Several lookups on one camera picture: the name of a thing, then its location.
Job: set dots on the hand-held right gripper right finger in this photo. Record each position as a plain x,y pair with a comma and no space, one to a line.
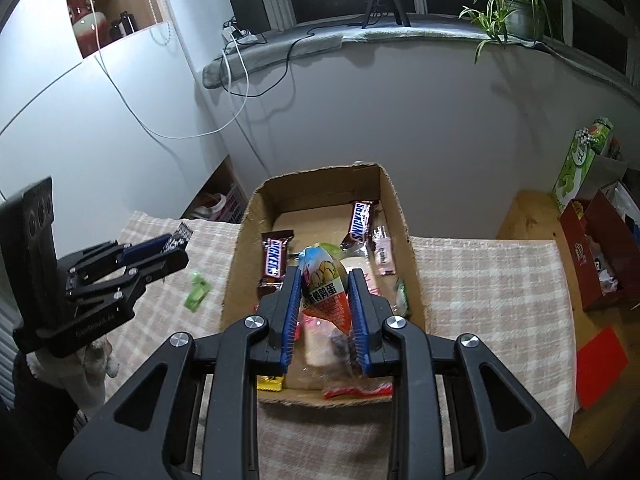
358,325

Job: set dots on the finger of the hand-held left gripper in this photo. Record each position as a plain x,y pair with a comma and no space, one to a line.
145,249
160,265

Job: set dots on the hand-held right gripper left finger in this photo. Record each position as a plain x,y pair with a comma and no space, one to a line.
292,320

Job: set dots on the small dark chocolate bar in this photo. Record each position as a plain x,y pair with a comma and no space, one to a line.
181,235

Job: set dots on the colourful snack packet brick print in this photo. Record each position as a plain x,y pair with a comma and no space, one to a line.
322,280

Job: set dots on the brown chocolate bar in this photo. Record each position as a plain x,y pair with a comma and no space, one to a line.
359,225
274,260

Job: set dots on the pink sachet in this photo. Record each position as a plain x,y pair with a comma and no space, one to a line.
384,257

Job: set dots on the cardboard box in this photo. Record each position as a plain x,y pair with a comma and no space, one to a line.
320,190

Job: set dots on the person's left forearm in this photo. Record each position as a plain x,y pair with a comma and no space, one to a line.
35,400

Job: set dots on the person's left hand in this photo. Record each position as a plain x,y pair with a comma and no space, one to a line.
90,375

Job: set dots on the clear bread packet pink print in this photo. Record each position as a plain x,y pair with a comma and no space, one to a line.
320,350

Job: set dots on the green candy wrapper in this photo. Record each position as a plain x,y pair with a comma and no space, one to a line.
197,295

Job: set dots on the green snack packet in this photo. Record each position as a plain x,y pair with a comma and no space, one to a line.
401,300

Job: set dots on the red snack packet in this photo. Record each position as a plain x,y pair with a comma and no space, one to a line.
350,390

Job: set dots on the yellow snack packet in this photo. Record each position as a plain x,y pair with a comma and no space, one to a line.
270,384

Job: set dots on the pink plastic basket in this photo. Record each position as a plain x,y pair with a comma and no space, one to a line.
235,205

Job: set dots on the checked tablecloth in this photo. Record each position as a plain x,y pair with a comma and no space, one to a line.
475,285

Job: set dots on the wooden table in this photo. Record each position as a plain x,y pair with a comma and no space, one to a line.
530,220

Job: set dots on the red white ceramic figure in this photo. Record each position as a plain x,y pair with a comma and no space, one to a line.
87,30

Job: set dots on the red box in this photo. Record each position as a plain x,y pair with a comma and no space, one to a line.
575,260

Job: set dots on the dark bottles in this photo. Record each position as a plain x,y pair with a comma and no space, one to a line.
125,22

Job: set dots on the white power strip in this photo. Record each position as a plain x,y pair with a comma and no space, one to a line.
237,35

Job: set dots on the red paper sheet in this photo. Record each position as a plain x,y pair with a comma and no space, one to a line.
600,365

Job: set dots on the green carton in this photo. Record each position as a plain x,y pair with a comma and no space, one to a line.
575,175

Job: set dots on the grey windowsill cloth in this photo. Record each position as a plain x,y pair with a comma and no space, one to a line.
320,42

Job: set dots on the potted spider plant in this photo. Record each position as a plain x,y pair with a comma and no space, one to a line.
522,15

